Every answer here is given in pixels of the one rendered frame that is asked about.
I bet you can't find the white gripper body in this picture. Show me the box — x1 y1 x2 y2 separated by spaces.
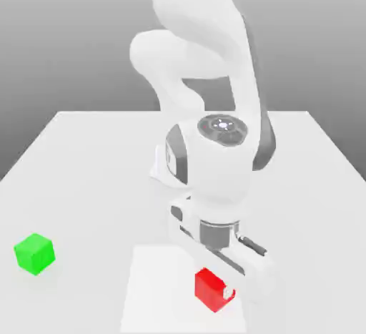
168 219 276 304

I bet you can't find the small red cube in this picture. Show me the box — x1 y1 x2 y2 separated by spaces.
194 267 237 314

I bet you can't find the small green cube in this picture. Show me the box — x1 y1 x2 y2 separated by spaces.
13 232 56 277

